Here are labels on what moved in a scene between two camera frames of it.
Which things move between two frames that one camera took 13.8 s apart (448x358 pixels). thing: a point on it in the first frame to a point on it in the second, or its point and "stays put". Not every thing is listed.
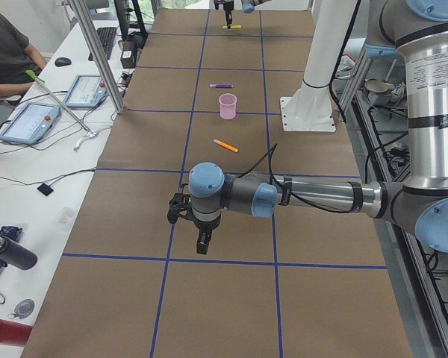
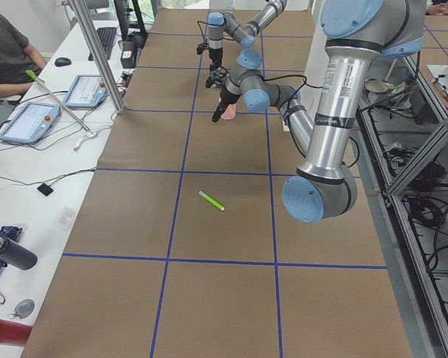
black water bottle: x=10 y=252 stays put
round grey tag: x=24 y=309 stays put
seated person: x=8 y=56 stays put
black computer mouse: x=63 y=62 stays put
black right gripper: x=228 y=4 to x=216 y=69
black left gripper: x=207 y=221 to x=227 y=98
